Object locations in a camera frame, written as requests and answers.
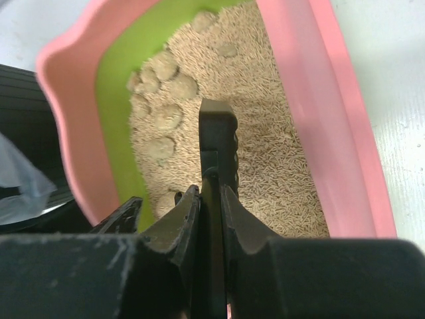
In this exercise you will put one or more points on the black trash bin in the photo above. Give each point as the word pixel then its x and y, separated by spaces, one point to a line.
pixel 28 122

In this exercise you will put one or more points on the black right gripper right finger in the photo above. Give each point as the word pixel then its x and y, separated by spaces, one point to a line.
pixel 270 276

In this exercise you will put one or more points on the beige cat litter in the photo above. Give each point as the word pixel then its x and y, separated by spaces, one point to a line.
pixel 274 180

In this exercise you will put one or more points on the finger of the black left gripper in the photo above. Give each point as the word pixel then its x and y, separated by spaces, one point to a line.
pixel 123 220

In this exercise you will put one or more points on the black slotted litter scoop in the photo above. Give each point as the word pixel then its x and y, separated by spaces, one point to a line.
pixel 217 145

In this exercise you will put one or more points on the litter clump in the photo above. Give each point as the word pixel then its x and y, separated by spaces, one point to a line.
pixel 168 117
pixel 202 21
pixel 161 148
pixel 227 50
pixel 164 66

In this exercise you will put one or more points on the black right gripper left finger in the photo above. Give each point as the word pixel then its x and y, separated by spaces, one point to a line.
pixel 147 275

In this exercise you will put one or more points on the pink green litter box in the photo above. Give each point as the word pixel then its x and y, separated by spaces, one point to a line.
pixel 83 74

